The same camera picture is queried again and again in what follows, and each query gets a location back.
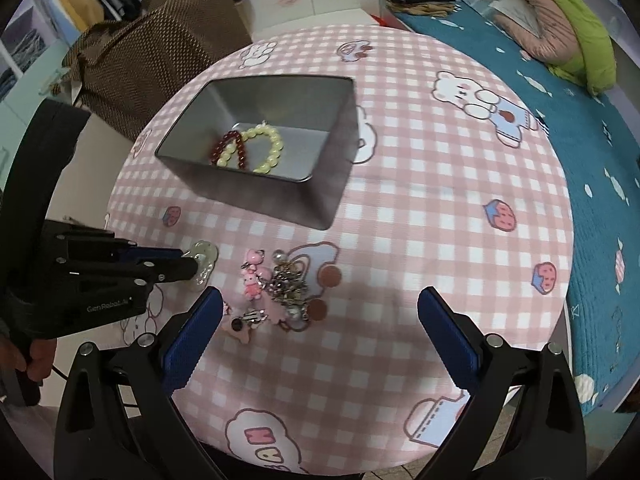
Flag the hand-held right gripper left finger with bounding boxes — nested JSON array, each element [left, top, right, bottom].
[[54, 286, 231, 480]]

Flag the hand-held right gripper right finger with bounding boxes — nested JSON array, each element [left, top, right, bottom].
[[416, 286, 587, 480]]

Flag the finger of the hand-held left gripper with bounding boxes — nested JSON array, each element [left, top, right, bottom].
[[64, 229, 186, 264], [59, 258, 202, 286]]

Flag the pale green jade pendant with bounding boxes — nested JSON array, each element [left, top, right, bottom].
[[181, 240, 219, 288]]

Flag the silver metal keychain cluster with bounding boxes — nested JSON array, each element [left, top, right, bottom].
[[265, 250, 311, 322]]

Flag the rectangular metal tin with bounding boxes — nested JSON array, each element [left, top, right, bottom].
[[154, 75, 359, 231]]

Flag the person's left hand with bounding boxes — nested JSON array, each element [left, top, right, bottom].
[[0, 332, 55, 383]]

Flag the pink checked cartoon tablecloth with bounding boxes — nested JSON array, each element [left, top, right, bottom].
[[106, 24, 575, 476]]

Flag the brown covered chair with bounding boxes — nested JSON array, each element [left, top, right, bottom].
[[62, 0, 253, 143]]

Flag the lilac shelf unit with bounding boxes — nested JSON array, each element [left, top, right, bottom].
[[0, 0, 76, 111]]

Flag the teal candy print bed blanket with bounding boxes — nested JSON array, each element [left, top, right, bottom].
[[395, 0, 640, 416]]

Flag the blue grey knitted cloth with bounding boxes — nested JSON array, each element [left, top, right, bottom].
[[10, 30, 46, 66]]

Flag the white board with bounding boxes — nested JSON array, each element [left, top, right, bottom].
[[250, 7, 381, 43]]

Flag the folded green quilt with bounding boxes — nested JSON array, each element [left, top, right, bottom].
[[535, 0, 617, 97]]

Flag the folded tan clothes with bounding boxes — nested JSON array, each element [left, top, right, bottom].
[[387, 1, 458, 20]]

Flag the white pillow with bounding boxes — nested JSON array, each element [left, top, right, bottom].
[[487, 0, 526, 17]]

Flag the folded pink quilt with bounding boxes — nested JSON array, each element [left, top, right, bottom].
[[495, 0, 583, 63]]

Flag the dark red bead bracelet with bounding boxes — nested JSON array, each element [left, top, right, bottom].
[[209, 130, 249, 171]]

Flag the pale yellow bead bracelet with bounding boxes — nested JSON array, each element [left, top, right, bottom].
[[216, 121, 285, 176]]

